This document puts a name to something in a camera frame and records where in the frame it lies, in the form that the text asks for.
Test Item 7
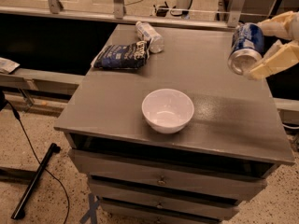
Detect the black floor cable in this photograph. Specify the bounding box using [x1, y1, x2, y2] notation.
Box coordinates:
[6, 100, 71, 224]

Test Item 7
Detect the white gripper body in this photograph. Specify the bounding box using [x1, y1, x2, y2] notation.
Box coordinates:
[290, 12, 299, 40]

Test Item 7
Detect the top drawer knob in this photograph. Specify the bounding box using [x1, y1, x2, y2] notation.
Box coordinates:
[157, 176, 166, 186]

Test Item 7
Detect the blue pepsi can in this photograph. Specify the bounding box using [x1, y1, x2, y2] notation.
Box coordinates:
[228, 22, 264, 75]

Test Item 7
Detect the metal railing frame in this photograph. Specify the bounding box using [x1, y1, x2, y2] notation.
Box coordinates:
[0, 0, 299, 35]

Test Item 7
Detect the clear plastic water bottle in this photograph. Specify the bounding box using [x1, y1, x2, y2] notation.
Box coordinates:
[135, 21, 164, 53]

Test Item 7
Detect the white bowl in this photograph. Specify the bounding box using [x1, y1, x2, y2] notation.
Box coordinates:
[141, 89, 194, 134]

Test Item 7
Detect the black stand leg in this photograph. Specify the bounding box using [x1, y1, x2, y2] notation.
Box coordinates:
[11, 143, 61, 220]

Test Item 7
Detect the blue chip bag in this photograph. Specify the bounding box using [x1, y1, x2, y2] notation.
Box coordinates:
[91, 41, 150, 70]

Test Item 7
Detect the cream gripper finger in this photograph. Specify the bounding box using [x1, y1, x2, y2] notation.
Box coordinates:
[257, 11, 295, 40]
[246, 40, 299, 80]

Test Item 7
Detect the white packet on ledge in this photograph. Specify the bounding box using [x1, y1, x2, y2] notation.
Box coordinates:
[0, 58, 20, 74]

